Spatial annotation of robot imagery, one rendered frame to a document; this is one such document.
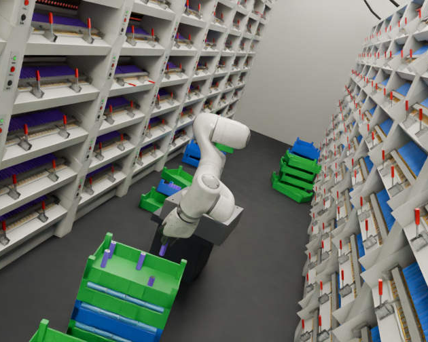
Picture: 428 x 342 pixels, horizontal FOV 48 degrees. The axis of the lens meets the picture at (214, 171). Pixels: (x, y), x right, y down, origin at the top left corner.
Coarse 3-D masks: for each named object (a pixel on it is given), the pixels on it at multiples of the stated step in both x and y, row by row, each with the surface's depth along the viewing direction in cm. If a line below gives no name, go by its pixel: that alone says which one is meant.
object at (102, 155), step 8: (120, 128) 286; (104, 136) 266; (112, 136) 272; (120, 136) 278; (128, 136) 284; (136, 136) 285; (96, 144) 252; (104, 144) 256; (112, 144) 269; (120, 144) 268; (128, 144) 282; (136, 144) 286; (96, 152) 249; (104, 152) 254; (112, 152) 260; (120, 152) 266; (128, 152) 280; (96, 160) 241; (104, 160) 246; (112, 160) 259; (88, 168) 230; (96, 168) 243
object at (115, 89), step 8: (136, 64) 275; (144, 64) 273; (152, 72) 273; (112, 80) 216; (128, 80) 247; (136, 80) 255; (152, 80) 274; (112, 88) 221; (120, 88) 229; (128, 88) 240; (136, 88) 250; (144, 88) 263
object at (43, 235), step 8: (152, 168) 358; (136, 176) 326; (112, 192) 290; (96, 200) 270; (104, 200) 282; (80, 208) 255; (88, 208) 263; (80, 216) 256; (40, 232) 220; (48, 232) 224; (32, 240) 211; (40, 240) 219; (16, 248) 202; (24, 248) 207; (0, 256) 193; (8, 256) 196; (16, 256) 203; (0, 264) 192
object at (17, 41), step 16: (0, 0) 134; (16, 0) 133; (32, 0) 140; (16, 16) 136; (16, 32) 139; (16, 48) 142; (0, 64) 138; (0, 80) 140; (16, 80) 148; (0, 96) 143; (0, 112) 146; (0, 160) 156
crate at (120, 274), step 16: (112, 240) 169; (96, 256) 162; (112, 256) 169; (128, 256) 170; (96, 272) 151; (112, 272) 160; (128, 272) 163; (144, 272) 167; (160, 272) 170; (176, 272) 170; (112, 288) 152; (128, 288) 151; (144, 288) 151; (160, 288) 161; (176, 288) 150; (160, 304) 152
